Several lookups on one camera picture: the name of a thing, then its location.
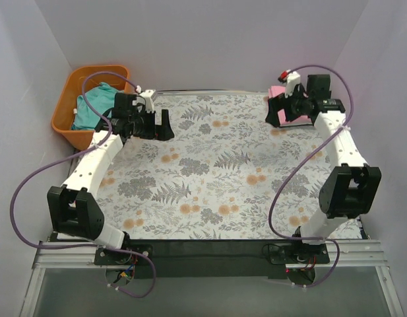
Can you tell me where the teal t shirt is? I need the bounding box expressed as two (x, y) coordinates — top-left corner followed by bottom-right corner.
(70, 81), (120, 131)

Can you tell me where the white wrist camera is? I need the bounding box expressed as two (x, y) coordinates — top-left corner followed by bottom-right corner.
(137, 89), (157, 113)
(278, 69), (301, 98)

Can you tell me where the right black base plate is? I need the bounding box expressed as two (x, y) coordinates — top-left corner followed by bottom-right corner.
(261, 240), (330, 265)

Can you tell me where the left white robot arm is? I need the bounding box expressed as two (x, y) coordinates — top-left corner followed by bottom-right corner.
(47, 90), (174, 264)

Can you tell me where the orange plastic basket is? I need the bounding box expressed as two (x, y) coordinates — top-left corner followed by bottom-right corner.
(51, 65), (130, 151)

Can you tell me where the aluminium frame rail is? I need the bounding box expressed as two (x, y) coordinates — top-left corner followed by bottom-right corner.
(34, 239), (387, 267)

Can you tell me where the pink t shirt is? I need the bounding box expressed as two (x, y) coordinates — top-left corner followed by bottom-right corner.
(268, 86), (310, 123)

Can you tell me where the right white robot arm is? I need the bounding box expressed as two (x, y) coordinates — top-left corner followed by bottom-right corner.
(262, 70), (381, 266)

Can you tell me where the floral table mat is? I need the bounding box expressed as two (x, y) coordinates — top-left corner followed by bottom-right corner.
(96, 94), (331, 239)

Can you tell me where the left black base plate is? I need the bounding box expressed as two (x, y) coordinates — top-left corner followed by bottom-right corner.
(94, 244), (153, 266)

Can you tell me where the folded white t shirt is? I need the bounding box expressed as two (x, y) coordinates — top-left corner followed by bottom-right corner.
(280, 120), (312, 128)

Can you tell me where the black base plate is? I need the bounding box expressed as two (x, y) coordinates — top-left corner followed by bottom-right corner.
(94, 244), (153, 266)
(261, 240), (330, 265)

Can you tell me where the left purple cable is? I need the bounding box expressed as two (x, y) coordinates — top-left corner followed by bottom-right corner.
(9, 71), (157, 299)

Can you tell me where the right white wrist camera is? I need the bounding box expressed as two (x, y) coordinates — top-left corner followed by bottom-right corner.
(278, 69), (301, 98)

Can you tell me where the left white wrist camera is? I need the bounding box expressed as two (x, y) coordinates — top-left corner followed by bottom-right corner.
(137, 89), (157, 113)

